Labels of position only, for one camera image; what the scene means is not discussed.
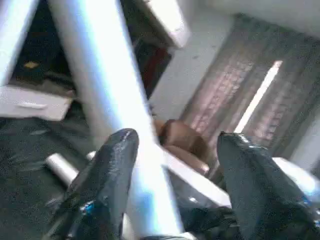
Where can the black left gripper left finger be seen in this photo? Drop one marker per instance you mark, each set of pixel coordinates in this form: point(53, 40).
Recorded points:
point(100, 190)

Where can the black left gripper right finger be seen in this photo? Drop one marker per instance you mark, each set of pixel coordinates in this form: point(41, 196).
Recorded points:
point(265, 195)

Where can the brown leather armchair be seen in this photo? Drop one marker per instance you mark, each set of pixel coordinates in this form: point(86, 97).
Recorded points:
point(182, 140)

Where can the brown striped curtain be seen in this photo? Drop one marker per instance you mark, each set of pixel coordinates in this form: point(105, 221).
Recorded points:
point(250, 85)

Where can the white drawer unit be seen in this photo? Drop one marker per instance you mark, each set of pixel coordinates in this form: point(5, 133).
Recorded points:
point(30, 102)

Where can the black low cabinet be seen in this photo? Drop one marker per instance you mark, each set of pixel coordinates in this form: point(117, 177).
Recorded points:
point(35, 55)

